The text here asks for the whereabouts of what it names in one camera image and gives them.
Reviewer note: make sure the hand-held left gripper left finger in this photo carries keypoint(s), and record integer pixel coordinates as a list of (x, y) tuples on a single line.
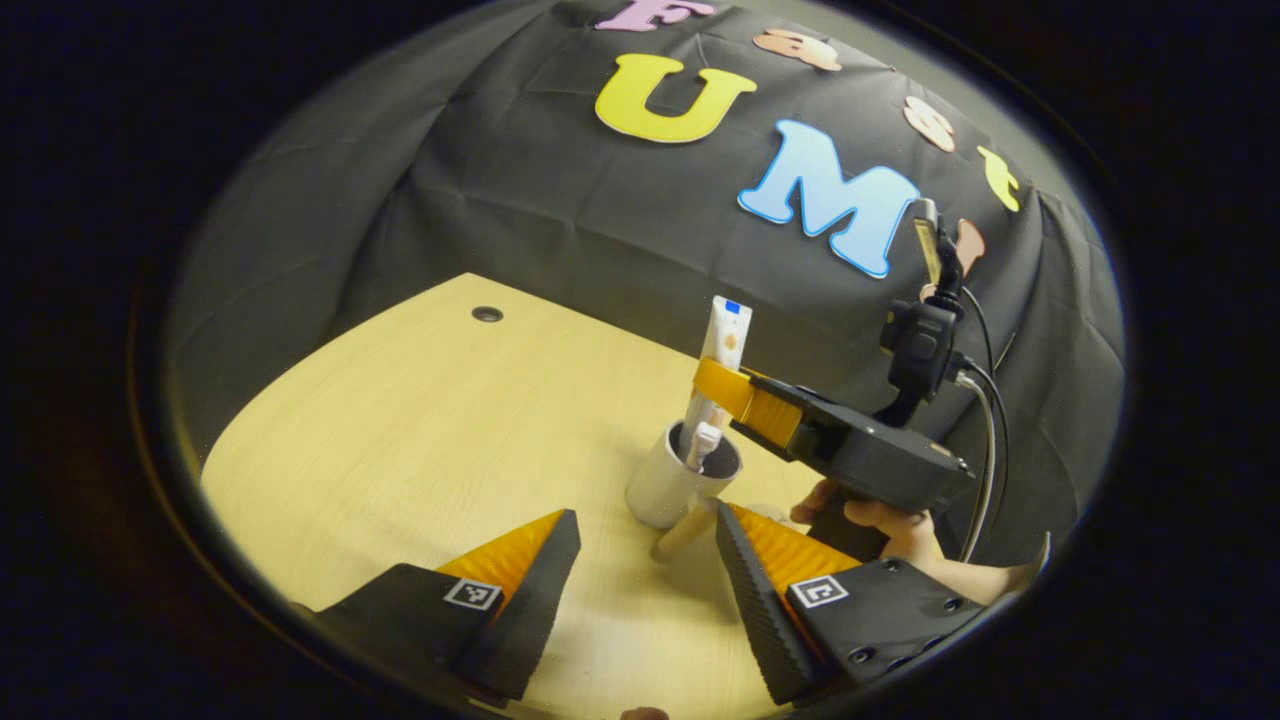
[(535, 610)]

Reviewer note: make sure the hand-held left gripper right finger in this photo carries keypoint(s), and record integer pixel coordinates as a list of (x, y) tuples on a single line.
[(760, 620)]

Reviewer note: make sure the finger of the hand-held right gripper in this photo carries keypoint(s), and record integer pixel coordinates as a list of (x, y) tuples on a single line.
[(770, 415)]

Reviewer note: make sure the pale purple toothbrush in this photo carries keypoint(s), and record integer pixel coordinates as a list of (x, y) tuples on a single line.
[(705, 440)]

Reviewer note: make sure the white toothpaste tube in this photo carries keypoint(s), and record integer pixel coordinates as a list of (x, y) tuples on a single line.
[(728, 335)]

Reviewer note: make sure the light wooden desktop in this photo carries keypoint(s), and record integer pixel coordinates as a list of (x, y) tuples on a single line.
[(400, 420)]

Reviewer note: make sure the black backdrop cloth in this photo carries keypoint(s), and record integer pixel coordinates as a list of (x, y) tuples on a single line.
[(500, 200)]

